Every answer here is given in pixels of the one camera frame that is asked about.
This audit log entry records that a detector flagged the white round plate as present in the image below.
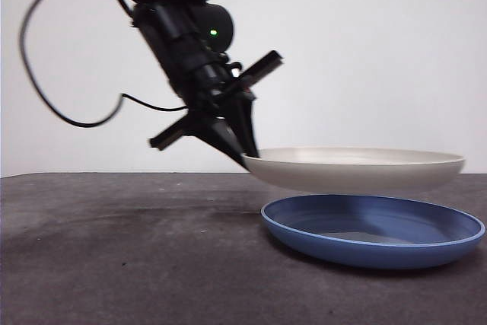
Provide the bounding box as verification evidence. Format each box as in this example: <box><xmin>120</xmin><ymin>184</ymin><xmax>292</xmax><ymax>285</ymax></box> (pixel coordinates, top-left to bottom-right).
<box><xmin>242</xmin><ymin>146</ymin><xmax>466</xmax><ymax>192</ymax></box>

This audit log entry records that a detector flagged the blue round plate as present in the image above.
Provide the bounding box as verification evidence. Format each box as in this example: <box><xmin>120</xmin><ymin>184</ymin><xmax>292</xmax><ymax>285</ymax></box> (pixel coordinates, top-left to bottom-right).
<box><xmin>260</xmin><ymin>194</ymin><xmax>487</xmax><ymax>270</ymax></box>

